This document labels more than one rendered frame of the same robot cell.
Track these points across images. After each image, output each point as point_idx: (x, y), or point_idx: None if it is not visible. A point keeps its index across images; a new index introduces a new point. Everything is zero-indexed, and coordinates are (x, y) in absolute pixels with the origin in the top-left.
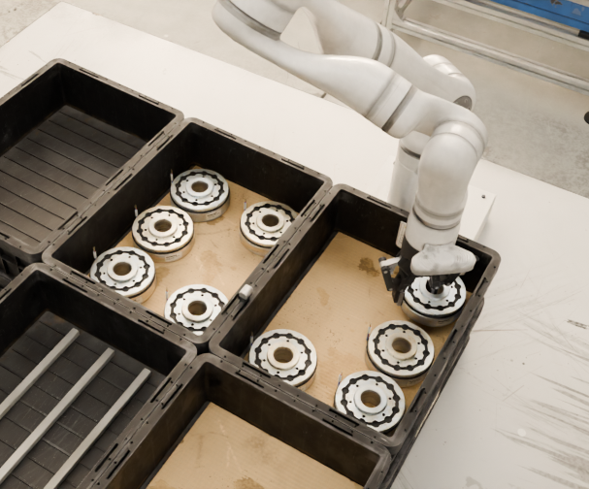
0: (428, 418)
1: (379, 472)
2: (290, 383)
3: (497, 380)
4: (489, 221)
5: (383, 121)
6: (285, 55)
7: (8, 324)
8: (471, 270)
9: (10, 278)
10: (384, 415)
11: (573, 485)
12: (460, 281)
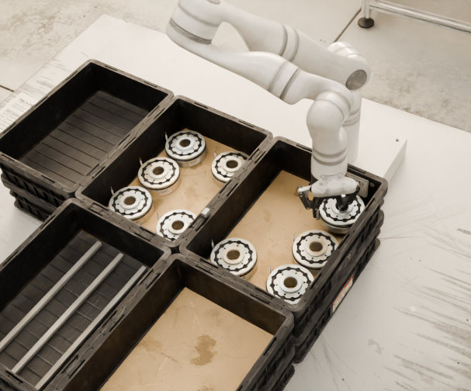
0: (344, 299)
1: (285, 327)
2: (237, 273)
3: (399, 273)
4: (405, 158)
5: (279, 94)
6: (212, 54)
7: (54, 238)
8: (354, 192)
9: None
10: (299, 293)
11: (448, 344)
12: (361, 202)
